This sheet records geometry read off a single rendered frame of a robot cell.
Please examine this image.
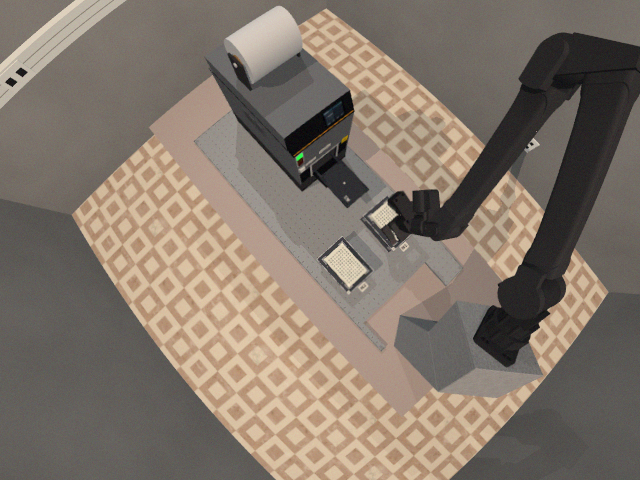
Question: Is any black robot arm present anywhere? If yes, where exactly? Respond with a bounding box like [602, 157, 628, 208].
[387, 32, 640, 367]

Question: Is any cream well plate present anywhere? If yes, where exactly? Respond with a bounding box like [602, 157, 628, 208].
[370, 202, 397, 229]
[324, 243, 367, 287]

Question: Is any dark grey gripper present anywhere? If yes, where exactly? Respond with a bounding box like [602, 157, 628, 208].
[381, 215, 417, 245]

